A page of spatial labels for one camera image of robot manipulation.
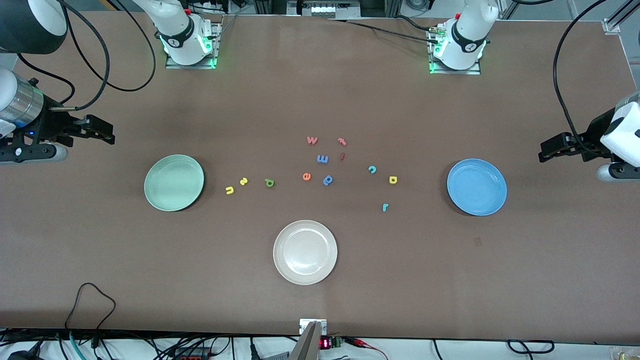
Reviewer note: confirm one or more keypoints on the green plate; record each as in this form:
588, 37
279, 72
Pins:
174, 183

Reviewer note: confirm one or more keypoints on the aluminium corner bracket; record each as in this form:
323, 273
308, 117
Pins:
611, 26

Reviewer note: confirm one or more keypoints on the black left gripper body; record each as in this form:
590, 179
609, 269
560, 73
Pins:
593, 133

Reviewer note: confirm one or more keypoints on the blue foam letter p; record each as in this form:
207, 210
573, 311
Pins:
328, 180

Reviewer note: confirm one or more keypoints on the small red display module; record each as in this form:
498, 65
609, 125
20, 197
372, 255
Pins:
325, 343

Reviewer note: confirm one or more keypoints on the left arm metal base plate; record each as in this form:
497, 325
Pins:
452, 72

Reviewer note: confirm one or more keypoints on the white plate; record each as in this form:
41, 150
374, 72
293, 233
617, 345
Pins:
305, 252

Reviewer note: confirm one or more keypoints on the green foam letter p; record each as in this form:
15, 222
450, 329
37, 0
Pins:
269, 183

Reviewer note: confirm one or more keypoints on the blue plate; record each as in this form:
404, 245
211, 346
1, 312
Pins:
476, 187

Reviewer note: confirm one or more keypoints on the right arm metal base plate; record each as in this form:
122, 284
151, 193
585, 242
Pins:
216, 47

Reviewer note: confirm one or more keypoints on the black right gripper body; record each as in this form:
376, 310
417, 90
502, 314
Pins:
50, 123

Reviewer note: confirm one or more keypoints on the grey electrical box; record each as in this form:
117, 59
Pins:
325, 9

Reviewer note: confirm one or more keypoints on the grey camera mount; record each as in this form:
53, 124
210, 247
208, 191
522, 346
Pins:
310, 345

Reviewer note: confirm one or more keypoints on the red clip leads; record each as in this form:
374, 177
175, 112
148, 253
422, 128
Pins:
357, 342

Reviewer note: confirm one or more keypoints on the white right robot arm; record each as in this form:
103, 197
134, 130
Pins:
182, 35

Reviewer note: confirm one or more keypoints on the blue foam letter m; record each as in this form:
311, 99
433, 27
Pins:
322, 159

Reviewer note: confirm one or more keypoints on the pink foam letter w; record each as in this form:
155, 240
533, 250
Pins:
312, 140

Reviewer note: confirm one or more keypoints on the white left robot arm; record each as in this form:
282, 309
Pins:
467, 30

